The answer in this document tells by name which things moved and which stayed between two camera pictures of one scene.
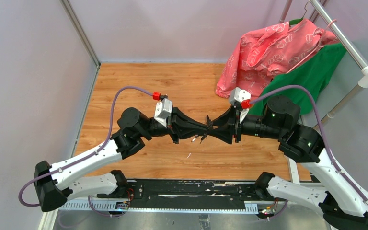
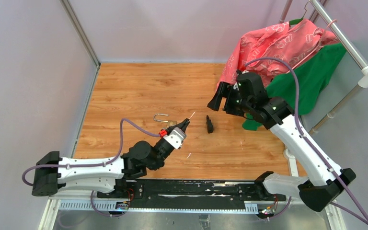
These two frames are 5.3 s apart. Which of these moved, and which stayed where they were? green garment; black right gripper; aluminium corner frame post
Moved: black right gripper
Stayed: green garment; aluminium corner frame post
